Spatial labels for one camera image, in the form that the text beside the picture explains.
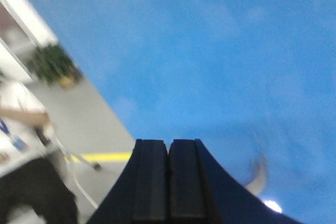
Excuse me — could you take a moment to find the potted green plant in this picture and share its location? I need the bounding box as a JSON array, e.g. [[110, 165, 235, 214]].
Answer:
[[25, 44, 80, 90]]

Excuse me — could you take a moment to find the seated person in black trousers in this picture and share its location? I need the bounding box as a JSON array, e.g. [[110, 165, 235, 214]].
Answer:
[[1, 74, 79, 223]]

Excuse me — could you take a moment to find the steel door lever handle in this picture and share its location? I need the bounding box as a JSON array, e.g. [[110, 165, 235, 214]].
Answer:
[[243, 130, 268, 197]]

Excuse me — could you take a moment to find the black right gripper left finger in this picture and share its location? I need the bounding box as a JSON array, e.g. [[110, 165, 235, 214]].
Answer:
[[88, 139, 168, 223]]

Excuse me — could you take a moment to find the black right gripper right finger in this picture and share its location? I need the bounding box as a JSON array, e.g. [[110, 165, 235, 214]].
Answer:
[[169, 139, 297, 223]]

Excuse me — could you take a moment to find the blue door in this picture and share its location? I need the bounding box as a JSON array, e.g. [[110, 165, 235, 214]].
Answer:
[[29, 0, 335, 223]]

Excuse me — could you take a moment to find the yellow floor tape line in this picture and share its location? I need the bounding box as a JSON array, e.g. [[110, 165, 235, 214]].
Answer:
[[81, 152, 132, 163]]

